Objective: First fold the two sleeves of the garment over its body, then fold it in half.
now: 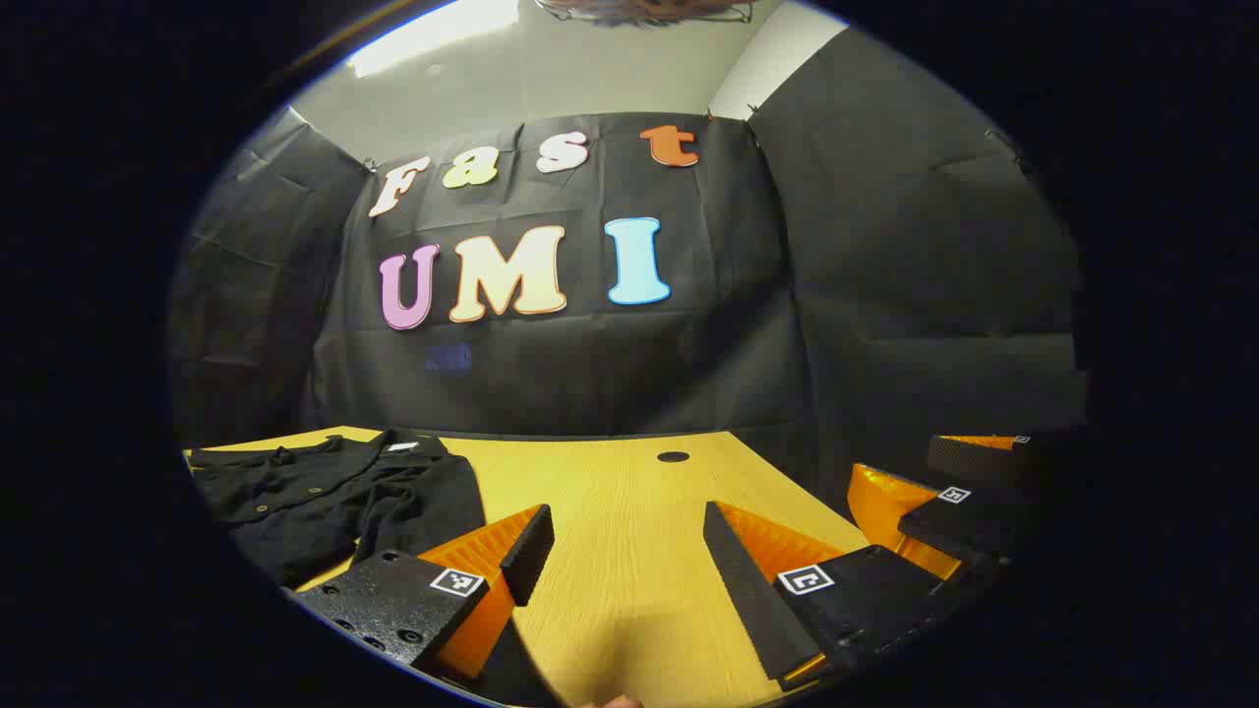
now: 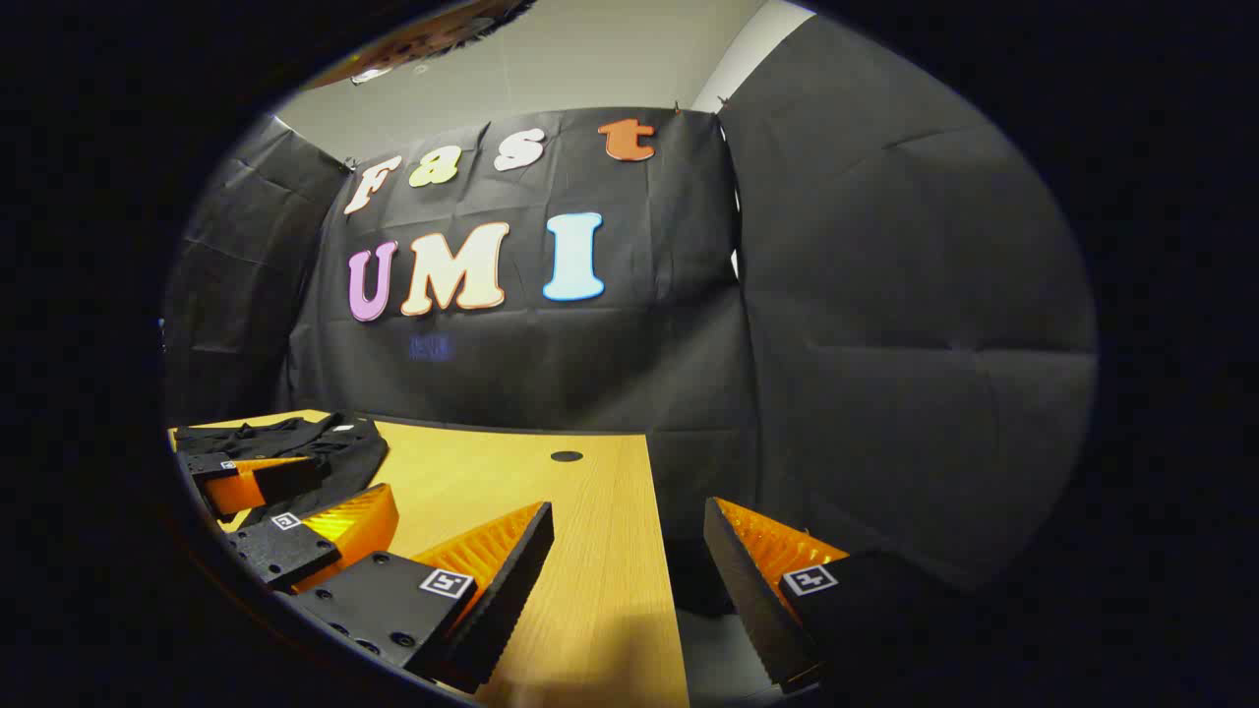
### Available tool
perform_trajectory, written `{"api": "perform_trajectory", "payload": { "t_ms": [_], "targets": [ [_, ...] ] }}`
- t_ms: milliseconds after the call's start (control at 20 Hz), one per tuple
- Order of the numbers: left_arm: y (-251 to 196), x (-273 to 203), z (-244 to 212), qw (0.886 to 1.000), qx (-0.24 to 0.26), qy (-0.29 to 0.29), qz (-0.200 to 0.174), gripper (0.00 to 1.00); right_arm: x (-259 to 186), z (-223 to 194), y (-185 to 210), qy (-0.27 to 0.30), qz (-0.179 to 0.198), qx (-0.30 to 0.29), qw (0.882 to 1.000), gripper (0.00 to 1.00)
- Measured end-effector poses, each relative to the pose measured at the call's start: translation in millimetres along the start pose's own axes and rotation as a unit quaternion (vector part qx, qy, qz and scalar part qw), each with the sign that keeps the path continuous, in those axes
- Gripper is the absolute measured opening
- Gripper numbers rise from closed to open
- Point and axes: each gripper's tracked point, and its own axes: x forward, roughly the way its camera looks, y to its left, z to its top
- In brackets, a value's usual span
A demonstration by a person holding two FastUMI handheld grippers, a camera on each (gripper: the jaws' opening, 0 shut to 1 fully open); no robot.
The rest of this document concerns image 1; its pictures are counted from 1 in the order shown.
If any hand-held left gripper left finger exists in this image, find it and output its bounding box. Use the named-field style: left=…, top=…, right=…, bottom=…
left=292, top=503, right=556, bottom=681

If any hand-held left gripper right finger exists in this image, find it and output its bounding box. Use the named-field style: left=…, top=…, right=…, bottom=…
left=702, top=500, right=975, bottom=691

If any black button jacket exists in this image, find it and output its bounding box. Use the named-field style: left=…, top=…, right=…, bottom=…
left=187, top=428, right=488, bottom=591

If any black backdrop cloth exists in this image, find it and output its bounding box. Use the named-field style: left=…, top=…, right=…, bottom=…
left=167, top=25, right=1088, bottom=512

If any dark ceiling fixture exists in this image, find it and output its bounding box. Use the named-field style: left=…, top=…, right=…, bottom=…
left=534, top=0, right=756, bottom=29

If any ceiling light panel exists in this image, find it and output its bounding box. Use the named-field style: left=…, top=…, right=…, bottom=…
left=346, top=0, right=520, bottom=80

